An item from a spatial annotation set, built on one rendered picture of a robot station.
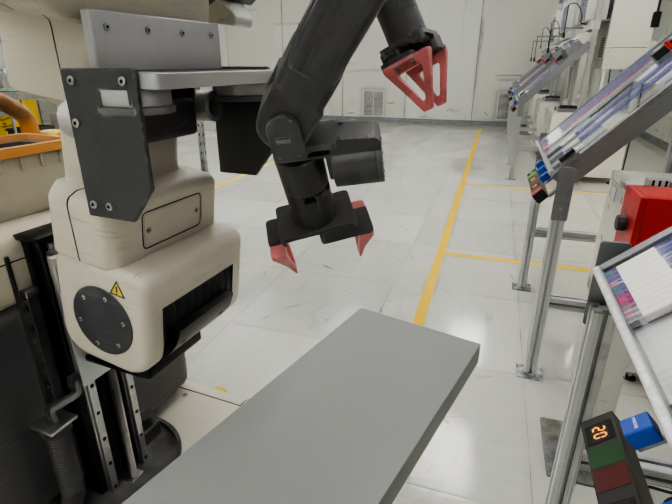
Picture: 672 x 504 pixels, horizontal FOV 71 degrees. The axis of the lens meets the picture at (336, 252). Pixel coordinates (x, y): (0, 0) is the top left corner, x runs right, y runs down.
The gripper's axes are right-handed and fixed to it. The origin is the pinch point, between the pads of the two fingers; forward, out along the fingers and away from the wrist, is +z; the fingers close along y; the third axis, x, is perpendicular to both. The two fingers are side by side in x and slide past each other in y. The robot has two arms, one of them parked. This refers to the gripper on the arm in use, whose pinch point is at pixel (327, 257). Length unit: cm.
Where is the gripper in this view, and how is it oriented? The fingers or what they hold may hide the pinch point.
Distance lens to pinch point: 69.0
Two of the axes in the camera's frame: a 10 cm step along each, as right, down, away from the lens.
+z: 1.7, 6.4, 7.5
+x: -1.9, -7.2, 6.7
